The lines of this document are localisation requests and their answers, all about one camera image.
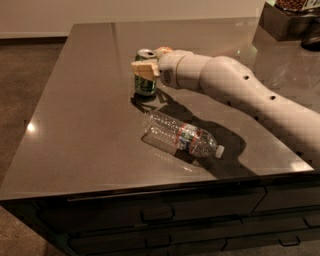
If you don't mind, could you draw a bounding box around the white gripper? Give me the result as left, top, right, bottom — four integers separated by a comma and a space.
131, 50, 193, 89

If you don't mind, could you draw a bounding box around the green soda can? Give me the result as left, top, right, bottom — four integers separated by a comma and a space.
134, 48, 159, 97

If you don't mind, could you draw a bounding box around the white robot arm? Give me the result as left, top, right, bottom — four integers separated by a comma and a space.
131, 50, 320, 168

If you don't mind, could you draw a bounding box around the red apple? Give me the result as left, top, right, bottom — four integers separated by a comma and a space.
155, 46, 173, 58

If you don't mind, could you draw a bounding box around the clear plastic water bottle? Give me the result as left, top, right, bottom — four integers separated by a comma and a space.
142, 111, 224, 158

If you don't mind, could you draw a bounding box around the dark box with snacks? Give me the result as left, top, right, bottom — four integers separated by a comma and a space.
259, 0, 320, 41

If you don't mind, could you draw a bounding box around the dark drawer cabinet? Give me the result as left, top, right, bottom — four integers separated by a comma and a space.
1, 173, 320, 256

